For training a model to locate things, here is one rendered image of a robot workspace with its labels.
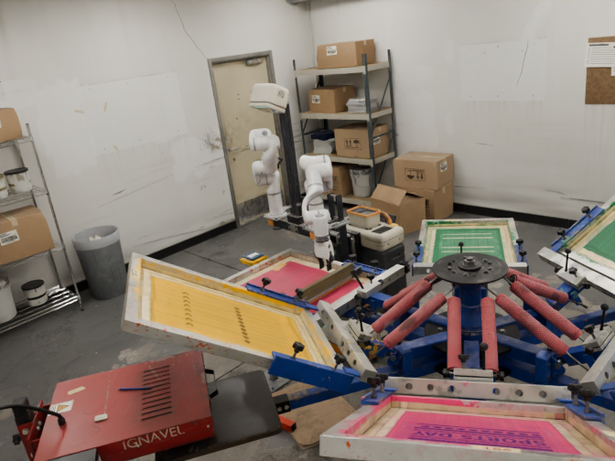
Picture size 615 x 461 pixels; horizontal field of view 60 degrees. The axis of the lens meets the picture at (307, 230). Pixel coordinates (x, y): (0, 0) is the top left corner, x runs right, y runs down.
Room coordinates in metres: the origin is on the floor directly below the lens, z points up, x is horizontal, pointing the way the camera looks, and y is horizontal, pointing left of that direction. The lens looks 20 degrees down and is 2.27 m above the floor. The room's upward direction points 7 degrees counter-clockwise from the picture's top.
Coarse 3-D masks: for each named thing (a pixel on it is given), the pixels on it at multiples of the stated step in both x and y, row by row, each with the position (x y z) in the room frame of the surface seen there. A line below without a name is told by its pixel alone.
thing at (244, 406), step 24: (432, 360) 1.91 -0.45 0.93; (216, 384) 1.91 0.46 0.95; (240, 384) 1.89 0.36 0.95; (264, 384) 1.86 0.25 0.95; (360, 384) 1.84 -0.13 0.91; (216, 408) 1.75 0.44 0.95; (240, 408) 1.73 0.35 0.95; (264, 408) 1.71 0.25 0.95; (288, 408) 1.77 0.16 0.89; (216, 432) 1.61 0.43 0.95; (240, 432) 1.60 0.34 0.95; (264, 432) 1.58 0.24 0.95; (168, 456) 1.52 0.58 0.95; (192, 456) 1.51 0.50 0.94
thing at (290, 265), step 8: (288, 264) 3.05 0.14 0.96; (296, 264) 3.04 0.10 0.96; (272, 272) 2.97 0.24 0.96; (280, 272) 2.96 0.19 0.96; (312, 272) 2.90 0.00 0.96; (320, 272) 2.88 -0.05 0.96; (328, 272) 2.87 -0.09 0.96; (352, 280) 2.72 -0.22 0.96; (336, 288) 2.64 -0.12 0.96; (344, 288) 2.63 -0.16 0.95; (352, 288) 2.62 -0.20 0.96
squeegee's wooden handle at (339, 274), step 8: (344, 264) 2.71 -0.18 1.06; (352, 264) 2.72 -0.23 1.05; (336, 272) 2.63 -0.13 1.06; (344, 272) 2.67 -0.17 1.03; (320, 280) 2.55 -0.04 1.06; (328, 280) 2.58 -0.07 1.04; (336, 280) 2.62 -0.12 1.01; (304, 288) 2.48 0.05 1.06; (312, 288) 2.50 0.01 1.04; (320, 288) 2.54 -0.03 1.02; (304, 296) 2.46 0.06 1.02; (312, 296) 2.50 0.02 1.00
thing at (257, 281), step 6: (258, 276) 2.93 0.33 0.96; (264, 276) 2.92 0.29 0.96; (270, 276) 2.91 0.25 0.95; (276, 276) 2.90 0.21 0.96; (246, 282) 2.87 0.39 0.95; (252, 282) 2.86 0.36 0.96; (258, 282) 2.85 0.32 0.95; (300, 288) 2.70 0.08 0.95; (288, 294) 2.65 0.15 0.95; (294, 294) 2.64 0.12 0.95; (318, 300) 2.53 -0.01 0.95; (324, 300) 2.52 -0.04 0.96; (330, 300) 2.51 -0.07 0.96; (312, 312) 2.41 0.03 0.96
